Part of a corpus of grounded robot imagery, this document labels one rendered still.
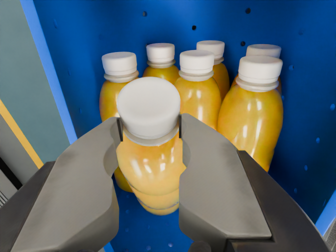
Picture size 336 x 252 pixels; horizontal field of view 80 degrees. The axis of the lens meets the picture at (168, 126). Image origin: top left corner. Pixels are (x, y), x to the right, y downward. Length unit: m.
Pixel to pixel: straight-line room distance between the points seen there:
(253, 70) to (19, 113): 1.64
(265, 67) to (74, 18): 0.19
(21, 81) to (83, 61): 1.36
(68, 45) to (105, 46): 0.07
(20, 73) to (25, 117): 0.32
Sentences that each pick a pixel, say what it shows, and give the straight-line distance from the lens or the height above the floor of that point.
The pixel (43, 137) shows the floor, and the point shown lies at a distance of 1.77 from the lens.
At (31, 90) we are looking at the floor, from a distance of 1.60.
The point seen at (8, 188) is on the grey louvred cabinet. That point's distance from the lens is 2.04.
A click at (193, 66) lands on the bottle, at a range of 0.23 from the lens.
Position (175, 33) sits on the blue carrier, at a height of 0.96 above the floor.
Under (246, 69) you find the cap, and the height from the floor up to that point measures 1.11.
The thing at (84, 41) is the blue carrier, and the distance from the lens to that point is 0.26.
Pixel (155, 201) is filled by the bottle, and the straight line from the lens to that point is 0.21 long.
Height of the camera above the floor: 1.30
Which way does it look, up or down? 58 degrees down
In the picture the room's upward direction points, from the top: 173 degrees clockwise
